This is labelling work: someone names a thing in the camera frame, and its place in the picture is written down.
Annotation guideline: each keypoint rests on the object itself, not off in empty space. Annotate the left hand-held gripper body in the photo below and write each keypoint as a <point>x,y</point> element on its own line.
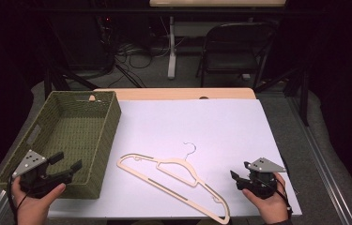
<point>31,162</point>

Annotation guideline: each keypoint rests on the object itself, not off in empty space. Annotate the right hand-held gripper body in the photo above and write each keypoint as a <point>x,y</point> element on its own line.
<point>263,182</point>

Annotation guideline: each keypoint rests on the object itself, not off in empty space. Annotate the person's right hand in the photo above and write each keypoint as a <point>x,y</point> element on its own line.
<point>272,209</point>

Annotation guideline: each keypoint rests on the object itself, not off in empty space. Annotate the person's left hand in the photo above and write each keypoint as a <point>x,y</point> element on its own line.
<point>33,211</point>

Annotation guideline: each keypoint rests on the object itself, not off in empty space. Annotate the green woven basket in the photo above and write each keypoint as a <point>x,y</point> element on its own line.
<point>76,131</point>

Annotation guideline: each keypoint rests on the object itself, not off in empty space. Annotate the white sheet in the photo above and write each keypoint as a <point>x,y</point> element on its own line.
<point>195,125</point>

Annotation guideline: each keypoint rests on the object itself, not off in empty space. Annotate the beige clothes hanger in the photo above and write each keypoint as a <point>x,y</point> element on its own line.
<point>164,187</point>

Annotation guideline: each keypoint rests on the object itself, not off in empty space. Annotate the black metal stand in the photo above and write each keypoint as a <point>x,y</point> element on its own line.
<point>303,93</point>
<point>58,78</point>

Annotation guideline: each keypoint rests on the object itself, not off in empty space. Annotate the black folding chair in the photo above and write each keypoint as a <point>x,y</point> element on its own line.
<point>236,59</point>

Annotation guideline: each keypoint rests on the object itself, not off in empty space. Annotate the white desk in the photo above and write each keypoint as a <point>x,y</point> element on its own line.
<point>172,56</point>

